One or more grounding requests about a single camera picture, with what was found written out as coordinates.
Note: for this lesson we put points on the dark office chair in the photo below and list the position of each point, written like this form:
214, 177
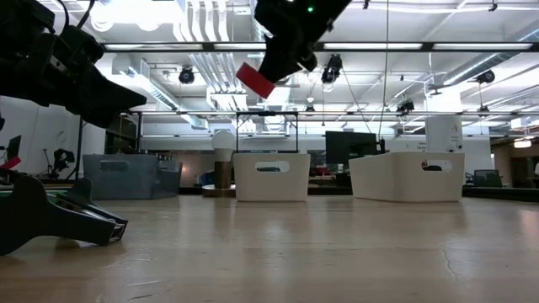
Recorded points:
487, 179

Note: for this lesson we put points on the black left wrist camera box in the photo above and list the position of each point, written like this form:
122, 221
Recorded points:
80, 46

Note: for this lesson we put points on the white plastic bin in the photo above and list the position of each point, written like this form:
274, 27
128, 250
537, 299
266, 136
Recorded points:
391, 181
252, 185

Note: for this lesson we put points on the red tape roll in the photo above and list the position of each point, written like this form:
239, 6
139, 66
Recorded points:
254, 81

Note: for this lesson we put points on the lit ceiling light fixture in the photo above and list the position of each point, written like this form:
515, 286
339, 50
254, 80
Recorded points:
522, 144

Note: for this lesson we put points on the black metal frame stand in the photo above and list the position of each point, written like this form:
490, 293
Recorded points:
267, 113

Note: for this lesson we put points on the black overhead light beam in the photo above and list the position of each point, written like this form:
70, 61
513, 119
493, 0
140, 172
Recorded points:
427, 46

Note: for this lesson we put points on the brass lamp base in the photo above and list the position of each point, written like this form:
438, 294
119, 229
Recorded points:
222, 174

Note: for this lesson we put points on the black computer monitor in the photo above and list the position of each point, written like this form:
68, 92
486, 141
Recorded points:
349, 147
14, 147

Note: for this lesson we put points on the black ceiling spotlight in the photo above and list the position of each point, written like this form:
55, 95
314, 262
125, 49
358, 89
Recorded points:
186, 76
486, 77
406, 107

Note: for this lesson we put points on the black background robot arm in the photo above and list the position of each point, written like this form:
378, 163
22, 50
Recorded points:
63, 157

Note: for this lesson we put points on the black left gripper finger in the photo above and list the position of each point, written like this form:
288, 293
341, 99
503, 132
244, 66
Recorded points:
113, 97
99, 115

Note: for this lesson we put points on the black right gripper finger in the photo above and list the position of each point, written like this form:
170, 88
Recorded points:
280, 59
309, 61

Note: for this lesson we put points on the red stapler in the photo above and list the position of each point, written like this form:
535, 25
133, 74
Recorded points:
10, 163

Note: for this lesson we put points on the black background frame post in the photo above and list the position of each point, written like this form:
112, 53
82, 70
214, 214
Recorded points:
80, 143

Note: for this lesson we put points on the gray translucent plastic bin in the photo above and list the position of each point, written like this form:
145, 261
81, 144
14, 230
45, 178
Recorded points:
135, 181

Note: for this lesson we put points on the white pillar cabinet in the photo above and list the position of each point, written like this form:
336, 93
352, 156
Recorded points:
442, 134

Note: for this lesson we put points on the black overhead camera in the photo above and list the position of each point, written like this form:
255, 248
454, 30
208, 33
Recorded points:
332, 67

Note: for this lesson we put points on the white light bulb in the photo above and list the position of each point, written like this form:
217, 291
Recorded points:
223, 143

